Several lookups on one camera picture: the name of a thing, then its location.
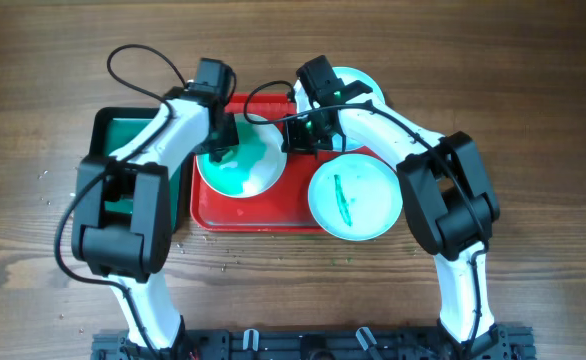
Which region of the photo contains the black basin with green water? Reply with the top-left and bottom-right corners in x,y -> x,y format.
89,107 -> 193,232

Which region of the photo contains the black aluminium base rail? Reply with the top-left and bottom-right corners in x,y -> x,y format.
90,325 -> 537,360

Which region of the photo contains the green yellow scrub sponge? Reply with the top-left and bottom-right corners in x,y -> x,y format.
209,150 -> 233,164

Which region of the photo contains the white plate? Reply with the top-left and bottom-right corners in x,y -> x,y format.
196,114 -> 287,198
296,66 -> 387,153
307,153 -> 403,241

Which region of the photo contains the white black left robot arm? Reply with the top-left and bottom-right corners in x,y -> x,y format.
60,83 -> 238,359

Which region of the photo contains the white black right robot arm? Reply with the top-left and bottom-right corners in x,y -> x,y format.
285,79 -> 500,358

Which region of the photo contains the red plastic tray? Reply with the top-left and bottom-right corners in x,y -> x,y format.
189,92 -> 389,235

